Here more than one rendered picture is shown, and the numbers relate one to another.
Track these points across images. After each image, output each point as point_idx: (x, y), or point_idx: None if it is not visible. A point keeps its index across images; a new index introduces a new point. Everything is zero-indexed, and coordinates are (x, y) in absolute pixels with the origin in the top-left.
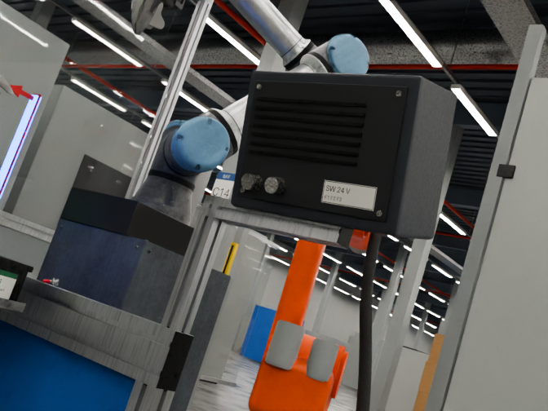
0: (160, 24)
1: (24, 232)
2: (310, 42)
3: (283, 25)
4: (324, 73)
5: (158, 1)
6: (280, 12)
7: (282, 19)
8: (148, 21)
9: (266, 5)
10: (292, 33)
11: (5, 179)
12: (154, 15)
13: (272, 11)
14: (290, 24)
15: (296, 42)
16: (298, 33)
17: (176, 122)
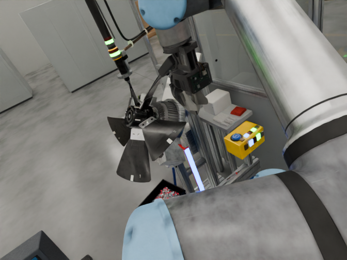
0: (194, 108)
1: None
2: (300, 139)
3: (265, 85)
4: (4, 255)
5: (175, 98)
6: (272, 45)
7: (265, 68)
8: (187, 109)
9: (246, 45)
10: (277, 103)
11: (194, 178)
12: (187, 103)
13: (252, 56)
14: (284, 76)
15: (284, 129)
16: (299, 99)
17: (256, 175)
